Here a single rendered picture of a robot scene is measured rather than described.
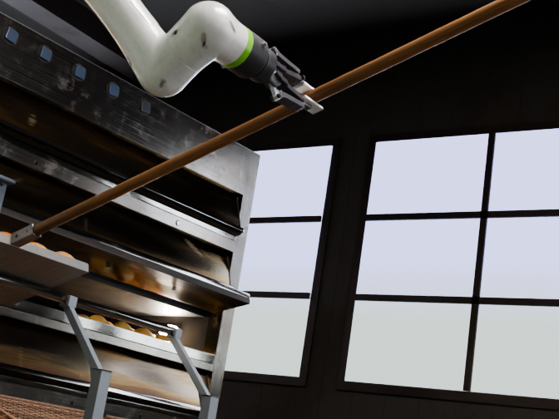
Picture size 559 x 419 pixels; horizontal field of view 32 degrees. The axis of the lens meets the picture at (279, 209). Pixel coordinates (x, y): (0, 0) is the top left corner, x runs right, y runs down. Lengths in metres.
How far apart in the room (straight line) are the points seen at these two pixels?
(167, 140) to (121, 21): 1.97
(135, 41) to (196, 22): 0.14
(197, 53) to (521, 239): 3.38
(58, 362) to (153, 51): 1.80
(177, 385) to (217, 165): 0.94
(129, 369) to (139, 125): 0.94
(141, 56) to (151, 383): 2.09
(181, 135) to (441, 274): 1.84
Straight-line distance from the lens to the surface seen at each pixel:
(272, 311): 5.68
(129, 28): 1.97
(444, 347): 5.09
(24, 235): 2.71
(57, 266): 2.88
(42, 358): 3.48
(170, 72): 1.93
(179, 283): 3.78
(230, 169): 4.18
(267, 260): 5.79
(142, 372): 3.82
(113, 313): 3.18
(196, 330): 4.20
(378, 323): 5.29
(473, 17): 2.02
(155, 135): 3.87
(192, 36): 1.90
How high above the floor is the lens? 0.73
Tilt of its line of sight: 15 degrees up
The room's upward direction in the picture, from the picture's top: 9 degrees clockwise
